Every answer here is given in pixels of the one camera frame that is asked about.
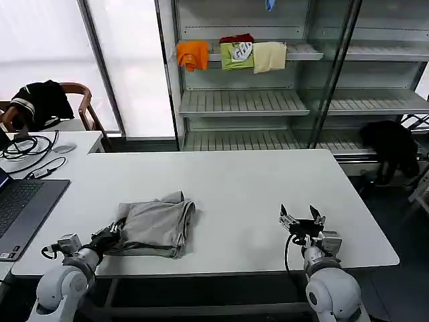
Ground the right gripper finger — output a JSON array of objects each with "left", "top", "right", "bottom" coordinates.
[
  {"left": 308, "top": 205, "right": 327, "bottom": 227},
  {"left": 278, "top": 203, "right": 300, "bottom": 231}
]

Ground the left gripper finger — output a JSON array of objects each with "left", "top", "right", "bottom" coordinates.
[{"left": 109, "top": 217, "right": 127, "bottom": 235}]

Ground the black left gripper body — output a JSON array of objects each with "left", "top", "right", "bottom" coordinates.
[{"left": 88, "top": 227, "right": 121, "bottom": 257}]

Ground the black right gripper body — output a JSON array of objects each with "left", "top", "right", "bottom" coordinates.
[{"left": 288, "top": 218, "right": 325, "bottom": 238}]

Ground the grey printed t-shirt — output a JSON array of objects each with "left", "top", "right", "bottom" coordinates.
[{"left": 113, "top": 190, "right": 202, "bottom": 260}]

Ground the dark grey laptop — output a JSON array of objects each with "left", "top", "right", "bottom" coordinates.
[{"left": 0, "top": 167, "right": 70, "bottom": 262}]

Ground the grey computer mouse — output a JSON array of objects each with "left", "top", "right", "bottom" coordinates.
[{"left": 52, "top": 142, "right": 78, "bottom": 155}]

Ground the plain black hanging garment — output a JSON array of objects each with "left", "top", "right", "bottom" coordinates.
[{"left": 359, "top": 119, "right": 421, "bottom": 186}]

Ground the white metal rack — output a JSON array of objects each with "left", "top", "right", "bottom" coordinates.
[{"left": 407, "top": 172, "right": 429, "bottom": 215}]

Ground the grey metal shelf with clothes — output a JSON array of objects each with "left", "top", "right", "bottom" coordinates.
[{"left": 155, "top": 0, "right": 429, "bottom": 166}]

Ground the brown wooden chair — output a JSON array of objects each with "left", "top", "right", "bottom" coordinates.
[{"left": 0, "top": 82, "right": 109, "bottom": 142}]

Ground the black garment with white stripes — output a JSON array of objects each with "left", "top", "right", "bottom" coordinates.
[{"left": 9, "top": 79, "right": 75, "bottom": 132}]

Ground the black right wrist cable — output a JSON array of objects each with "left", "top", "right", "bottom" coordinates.
[{"left": 284, "top": 233, "right": 304, "bottom": 273}]

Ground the black adapter cable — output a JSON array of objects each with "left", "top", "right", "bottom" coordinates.
[{"left": 6, "top": 156, "right": 68, "bottom": 180}]

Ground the coiled black cable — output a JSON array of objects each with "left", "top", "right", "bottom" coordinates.
[{"left": 0, "top": 129, "right": 60, "bottom": 161}]

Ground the grey window frame post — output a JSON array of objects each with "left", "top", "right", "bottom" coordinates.
[{"left": 76, "top": 0, "right": 127, "bottom": 140}]

